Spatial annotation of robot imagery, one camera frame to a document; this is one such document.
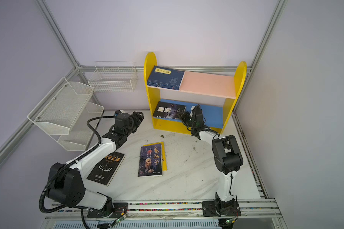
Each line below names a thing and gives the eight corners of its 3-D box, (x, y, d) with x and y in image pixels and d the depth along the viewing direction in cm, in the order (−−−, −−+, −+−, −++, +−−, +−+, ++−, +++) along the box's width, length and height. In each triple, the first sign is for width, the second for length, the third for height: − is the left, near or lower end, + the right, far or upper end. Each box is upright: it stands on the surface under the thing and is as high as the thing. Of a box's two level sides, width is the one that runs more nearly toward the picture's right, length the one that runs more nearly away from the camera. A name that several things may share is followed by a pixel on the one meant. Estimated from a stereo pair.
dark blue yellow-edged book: (136, 176, 87) (135, 174, 84) (142, 146, 100) (141, 143, 97) (161, 176, 87) (161, 174, 84) (163, 146, 100) (163, 143, 97)
